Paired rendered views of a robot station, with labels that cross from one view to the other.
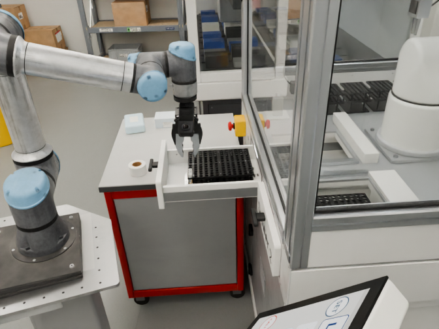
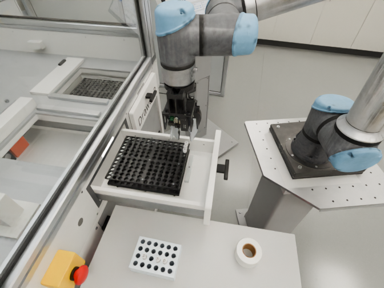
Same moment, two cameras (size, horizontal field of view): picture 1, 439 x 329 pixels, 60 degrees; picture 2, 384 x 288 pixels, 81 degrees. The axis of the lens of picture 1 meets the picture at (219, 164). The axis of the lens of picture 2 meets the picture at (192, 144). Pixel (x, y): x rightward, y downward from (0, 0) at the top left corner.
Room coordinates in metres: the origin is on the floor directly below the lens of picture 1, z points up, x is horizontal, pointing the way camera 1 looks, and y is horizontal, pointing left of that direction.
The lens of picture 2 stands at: (1.55, 0.22, 1.46)
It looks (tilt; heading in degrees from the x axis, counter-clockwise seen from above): 48 degrees down; 192
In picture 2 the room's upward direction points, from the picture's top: straight up
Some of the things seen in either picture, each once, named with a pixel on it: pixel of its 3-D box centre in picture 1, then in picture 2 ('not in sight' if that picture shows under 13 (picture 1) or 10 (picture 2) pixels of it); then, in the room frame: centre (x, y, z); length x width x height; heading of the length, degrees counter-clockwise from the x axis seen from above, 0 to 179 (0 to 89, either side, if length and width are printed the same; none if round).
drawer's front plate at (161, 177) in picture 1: (162, 172); (212, 173); (1.14, 0.20, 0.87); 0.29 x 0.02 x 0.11; 2
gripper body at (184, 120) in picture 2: (185, 111); (180, 103); (1.12, 0.10, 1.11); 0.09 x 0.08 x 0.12; 2
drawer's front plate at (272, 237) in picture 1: (267, 224); (145, 101); (0.84, -0.13, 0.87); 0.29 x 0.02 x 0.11; 2
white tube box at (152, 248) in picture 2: not in sight; (156, 258); (1.39, 0.08, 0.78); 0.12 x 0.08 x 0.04; 90
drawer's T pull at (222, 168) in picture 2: (154, 164); (222, 168); (1.14, 0.23, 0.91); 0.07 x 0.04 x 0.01; 2
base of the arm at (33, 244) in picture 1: (40, 227); (315, 140); (0.90, 0.55, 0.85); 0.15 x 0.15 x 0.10
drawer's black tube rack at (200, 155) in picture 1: (219, 170); (151, 166); (1.15, 0.00, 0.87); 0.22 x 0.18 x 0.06; 92
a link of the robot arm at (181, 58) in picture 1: (181, 62); (177, 35); (1.11, 0.10, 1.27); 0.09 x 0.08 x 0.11; 101
